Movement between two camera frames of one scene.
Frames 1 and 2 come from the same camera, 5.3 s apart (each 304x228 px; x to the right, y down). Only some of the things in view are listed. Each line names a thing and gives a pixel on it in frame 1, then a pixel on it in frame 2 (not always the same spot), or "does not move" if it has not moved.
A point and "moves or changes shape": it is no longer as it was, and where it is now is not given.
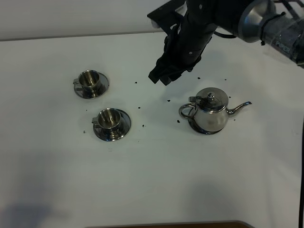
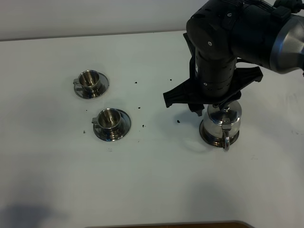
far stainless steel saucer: (103, 86) does not move
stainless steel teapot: (207, 110) moves or changes shape
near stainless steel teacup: (109, 120) does not move
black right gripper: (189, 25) to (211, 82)
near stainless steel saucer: (125, 125) does not move
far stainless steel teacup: (89, 80) does not move
